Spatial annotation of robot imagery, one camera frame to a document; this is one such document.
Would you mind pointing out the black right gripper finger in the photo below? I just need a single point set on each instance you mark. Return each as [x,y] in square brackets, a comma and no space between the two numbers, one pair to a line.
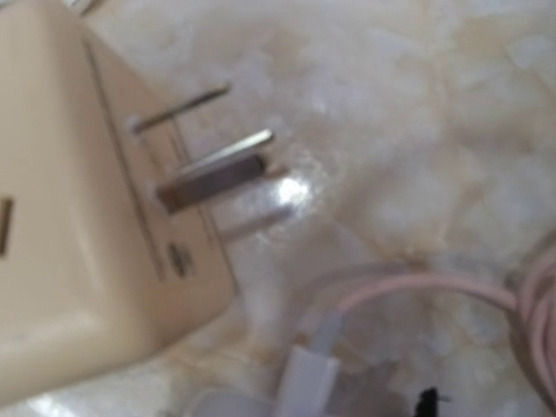
[428,404]

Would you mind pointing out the white usb charger plug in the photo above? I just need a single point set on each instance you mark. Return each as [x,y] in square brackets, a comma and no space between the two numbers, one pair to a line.
[109,253]

